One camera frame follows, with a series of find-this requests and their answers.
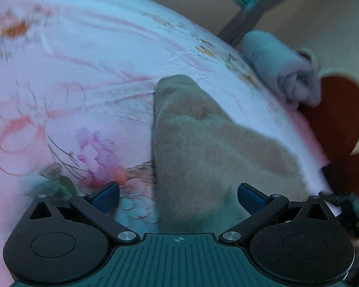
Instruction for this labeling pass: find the cream rug with red hearts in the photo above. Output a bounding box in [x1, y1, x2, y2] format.
[296, 48, 359, 198]

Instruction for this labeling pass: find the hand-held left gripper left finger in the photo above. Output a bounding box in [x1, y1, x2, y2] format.
[28, 182, 140, 244]

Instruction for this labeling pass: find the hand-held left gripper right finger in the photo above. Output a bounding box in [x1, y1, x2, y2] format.
[219, 182, 333, 244]

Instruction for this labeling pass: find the pink floral bedsheet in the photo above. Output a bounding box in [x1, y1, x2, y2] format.
[0, 0, 342, 287]

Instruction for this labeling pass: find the grey window sill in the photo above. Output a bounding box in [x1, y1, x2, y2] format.
[218, 0, 327, 46]

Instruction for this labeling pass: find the beige towel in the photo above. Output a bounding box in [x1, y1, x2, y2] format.
[151, 75, 321, 234]

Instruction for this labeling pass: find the grey rolled cloth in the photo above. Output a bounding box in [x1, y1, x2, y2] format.
[242, 30, 322, 109]

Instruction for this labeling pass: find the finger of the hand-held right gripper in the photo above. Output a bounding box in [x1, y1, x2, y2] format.
[318, 191, 346, 209]

